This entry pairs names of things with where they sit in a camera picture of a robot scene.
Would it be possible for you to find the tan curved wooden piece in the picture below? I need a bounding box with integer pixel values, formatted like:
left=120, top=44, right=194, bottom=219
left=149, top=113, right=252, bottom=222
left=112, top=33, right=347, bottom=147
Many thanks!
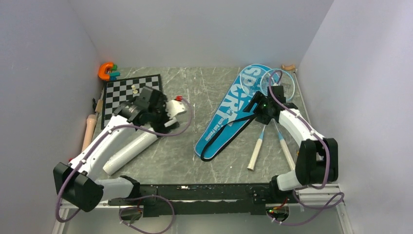
left=281, top=64, right=296, bottom=71

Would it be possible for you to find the blue racket cover bag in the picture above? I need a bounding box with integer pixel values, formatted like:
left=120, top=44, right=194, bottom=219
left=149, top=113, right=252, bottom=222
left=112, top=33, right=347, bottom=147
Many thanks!
left=194, top=64, right=271, bottom=161

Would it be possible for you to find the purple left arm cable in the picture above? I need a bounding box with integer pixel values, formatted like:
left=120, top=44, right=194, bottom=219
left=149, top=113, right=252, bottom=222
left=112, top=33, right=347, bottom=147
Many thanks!
left=55, top=97, right=195, bottom=234

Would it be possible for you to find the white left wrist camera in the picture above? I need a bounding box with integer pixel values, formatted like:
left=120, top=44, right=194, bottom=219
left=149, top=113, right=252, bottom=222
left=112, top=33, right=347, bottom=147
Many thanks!
left=164, top=100, right=187, bottom=127

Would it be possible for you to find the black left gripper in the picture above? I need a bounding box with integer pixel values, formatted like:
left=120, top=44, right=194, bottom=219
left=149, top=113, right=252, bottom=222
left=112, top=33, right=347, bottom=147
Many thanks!
left=149, top=95, right=179, bottom=137

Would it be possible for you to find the blue badminton racket left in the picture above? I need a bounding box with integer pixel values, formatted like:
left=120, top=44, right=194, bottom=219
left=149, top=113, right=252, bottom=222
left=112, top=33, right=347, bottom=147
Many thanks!
left=240, top=65, right=266, bottom=171

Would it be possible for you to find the blue badminton racket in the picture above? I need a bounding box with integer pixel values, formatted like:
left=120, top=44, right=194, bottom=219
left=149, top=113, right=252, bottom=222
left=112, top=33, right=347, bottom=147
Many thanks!
left=259, top=68, right=296, bottom=171
left=240, top=65, right=266, bottom=171

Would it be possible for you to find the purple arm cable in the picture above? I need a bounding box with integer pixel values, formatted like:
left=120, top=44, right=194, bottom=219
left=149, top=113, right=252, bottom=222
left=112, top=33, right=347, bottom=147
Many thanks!
left=55, top=97, right=195, bottom=234
left=267, top=69, right=345, bottom=227

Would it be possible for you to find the wooden handle tool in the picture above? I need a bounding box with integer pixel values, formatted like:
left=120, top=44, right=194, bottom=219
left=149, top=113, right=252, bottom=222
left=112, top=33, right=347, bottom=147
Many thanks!
left=93, top=99, right=103, bottom=115

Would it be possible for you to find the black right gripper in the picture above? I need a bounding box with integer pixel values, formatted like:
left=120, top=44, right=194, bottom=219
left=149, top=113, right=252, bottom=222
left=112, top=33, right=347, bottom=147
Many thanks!
left=243, top=91, right=273, bottom=125

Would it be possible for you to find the teal toy block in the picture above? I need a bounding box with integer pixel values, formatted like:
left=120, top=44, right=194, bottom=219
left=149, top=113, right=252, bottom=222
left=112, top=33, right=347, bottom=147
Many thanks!
left=109, top=64, right=120, bottom=81

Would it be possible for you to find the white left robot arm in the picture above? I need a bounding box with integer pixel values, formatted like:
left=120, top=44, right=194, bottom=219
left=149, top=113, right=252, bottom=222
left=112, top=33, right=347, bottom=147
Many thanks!
left=53, top=86, right=187, bottom=212

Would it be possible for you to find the white shuttlecock tube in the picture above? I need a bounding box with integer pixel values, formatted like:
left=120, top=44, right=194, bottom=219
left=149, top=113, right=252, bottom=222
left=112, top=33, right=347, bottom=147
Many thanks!
left=103, top=132, right=158, bottom=176

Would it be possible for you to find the blue badminton racket right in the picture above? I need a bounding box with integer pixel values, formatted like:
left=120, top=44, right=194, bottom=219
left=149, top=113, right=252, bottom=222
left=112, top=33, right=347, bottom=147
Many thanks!
left=259, top=68, right=296, bottom=171

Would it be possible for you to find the orange horseshoe magnet toy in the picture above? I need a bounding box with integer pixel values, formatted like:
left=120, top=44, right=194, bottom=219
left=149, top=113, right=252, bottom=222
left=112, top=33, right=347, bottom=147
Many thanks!
left=97, top=62, right=115, bottom=81

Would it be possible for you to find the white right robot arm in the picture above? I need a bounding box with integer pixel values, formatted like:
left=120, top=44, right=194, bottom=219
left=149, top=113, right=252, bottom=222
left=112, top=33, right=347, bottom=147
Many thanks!
left=243, top=85, right=338, bottom=202

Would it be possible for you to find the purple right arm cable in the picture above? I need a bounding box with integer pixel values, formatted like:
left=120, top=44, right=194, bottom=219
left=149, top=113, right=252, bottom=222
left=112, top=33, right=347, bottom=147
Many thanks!
left=267, top=69, right=345, bottom=227

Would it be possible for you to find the black white chessboard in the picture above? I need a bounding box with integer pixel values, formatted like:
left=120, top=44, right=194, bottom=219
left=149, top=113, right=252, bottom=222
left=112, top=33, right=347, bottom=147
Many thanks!
left=100, top=74, right=162, bottom=129

